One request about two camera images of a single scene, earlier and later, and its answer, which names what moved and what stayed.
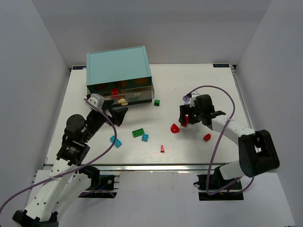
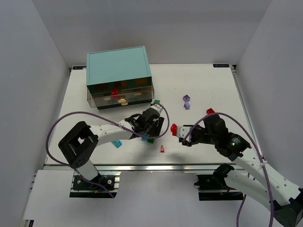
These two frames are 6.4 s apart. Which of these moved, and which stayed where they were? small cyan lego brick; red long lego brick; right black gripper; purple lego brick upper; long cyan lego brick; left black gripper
Moved: left black gripper; right black gripper; red long lego brick
Stayed: long cyan lego brick; purple lego brick upper; small cyan lego brick
